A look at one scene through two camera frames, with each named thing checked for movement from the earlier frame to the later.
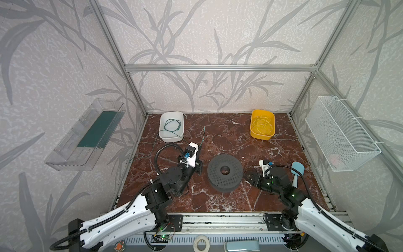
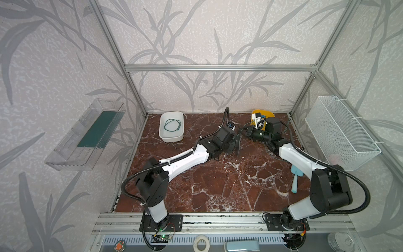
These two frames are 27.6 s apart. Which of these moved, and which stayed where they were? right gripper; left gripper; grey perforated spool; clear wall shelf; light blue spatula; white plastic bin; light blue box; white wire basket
Moved: left gripper; grey perforated spool; right gripper
Stayed: light blue box; light blue spatula; white plastic bin; clear wall shelf; white wire basket
